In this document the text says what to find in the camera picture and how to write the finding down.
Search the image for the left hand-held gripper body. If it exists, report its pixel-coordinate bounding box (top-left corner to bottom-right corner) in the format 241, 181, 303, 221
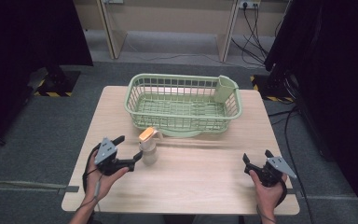
93, 136, 131, 176

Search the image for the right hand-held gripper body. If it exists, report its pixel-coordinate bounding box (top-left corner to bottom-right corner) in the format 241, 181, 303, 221
251, 156, 298, 189

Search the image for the clear cup with orange lid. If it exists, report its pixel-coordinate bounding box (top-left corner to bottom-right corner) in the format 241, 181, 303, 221
137, 126, 164, 166

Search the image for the green plastic dish basket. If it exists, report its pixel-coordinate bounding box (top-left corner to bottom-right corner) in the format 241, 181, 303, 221
123, 73, 243, 138

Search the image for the person's right hand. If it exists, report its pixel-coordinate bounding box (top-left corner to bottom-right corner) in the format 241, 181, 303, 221
249, 169, 288, 218

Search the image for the person's left hand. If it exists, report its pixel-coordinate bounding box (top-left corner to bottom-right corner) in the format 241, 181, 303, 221
84, 150, 131, 203

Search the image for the black stand base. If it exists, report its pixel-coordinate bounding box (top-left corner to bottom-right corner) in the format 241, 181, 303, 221
250, 69, 296, 104
27, 66, 82, 98

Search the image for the black curtain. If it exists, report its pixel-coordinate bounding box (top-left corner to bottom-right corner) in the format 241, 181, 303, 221
264, 0, 358, 218
0, 0, 94, 150

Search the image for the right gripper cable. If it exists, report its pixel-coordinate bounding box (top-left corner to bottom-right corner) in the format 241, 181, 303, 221
255, 178, 290, 223

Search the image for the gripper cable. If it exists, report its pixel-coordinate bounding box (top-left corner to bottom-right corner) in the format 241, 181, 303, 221
74, 148, 104, 214
255, 178, 290, 223

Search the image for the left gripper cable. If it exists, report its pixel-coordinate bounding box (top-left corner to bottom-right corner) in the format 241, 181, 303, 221
74, 148, 104, 214

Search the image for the beige wooden desk frame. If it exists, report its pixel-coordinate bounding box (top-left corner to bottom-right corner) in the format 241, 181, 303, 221
73, 0, 293, 63

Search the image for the white wall power socket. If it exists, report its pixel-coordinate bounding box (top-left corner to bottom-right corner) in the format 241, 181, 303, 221
238, 0, 261, 9

